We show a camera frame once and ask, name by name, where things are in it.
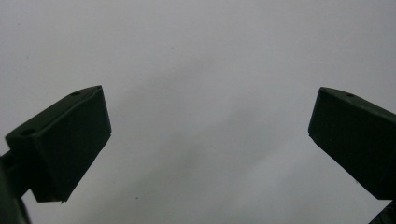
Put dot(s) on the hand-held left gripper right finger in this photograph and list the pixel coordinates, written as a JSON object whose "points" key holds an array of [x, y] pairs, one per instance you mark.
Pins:
{"points": [[358, 137]]}

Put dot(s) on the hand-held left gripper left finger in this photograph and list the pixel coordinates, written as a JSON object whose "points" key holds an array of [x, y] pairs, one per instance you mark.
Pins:
{"points": [[65, 146]]}

